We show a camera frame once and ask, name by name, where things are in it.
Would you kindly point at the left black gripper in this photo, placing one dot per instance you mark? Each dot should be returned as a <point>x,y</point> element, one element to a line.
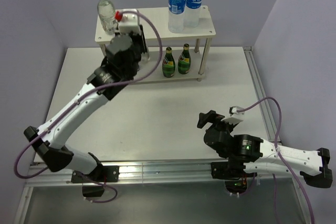
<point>140,38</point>

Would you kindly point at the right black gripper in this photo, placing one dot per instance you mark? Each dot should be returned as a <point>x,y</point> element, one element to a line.
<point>210,117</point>

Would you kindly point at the clear glass bottle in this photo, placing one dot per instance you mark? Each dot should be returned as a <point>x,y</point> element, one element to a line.
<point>106,13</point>
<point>145,56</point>

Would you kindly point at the green glass bottle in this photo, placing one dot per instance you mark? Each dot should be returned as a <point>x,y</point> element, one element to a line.
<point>168,64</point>
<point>184,61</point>

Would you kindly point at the blue label water bottle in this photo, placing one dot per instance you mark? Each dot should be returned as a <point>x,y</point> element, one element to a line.
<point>176,15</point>
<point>192,11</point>

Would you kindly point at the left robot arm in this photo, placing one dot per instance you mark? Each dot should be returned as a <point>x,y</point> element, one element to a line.
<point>49,140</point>

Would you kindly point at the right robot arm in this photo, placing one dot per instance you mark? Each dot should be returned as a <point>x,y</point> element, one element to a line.
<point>246,155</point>

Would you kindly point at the beige two-tier shelf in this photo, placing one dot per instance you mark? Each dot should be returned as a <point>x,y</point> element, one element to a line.
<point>159,17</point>

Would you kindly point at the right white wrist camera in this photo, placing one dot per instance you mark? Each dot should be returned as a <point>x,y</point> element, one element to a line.
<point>236,115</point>

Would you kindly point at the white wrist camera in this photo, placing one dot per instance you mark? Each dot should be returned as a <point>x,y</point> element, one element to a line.
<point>236,115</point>
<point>129,22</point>

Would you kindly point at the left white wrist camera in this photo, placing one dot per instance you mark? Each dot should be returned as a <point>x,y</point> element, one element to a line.
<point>129,22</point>

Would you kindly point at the aluminium frame rail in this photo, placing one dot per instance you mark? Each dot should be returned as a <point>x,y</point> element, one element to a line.
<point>150,129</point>

